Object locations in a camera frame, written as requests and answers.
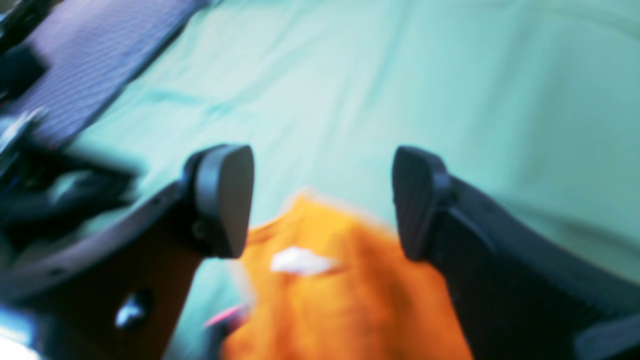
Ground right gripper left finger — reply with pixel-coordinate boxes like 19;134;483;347
1;144;254;360

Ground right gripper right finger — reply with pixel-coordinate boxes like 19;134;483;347
391;146;640;360

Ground orange T-shirt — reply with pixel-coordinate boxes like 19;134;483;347
222;196;473;360

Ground green table cloth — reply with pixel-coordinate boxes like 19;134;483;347
65;0;640;360

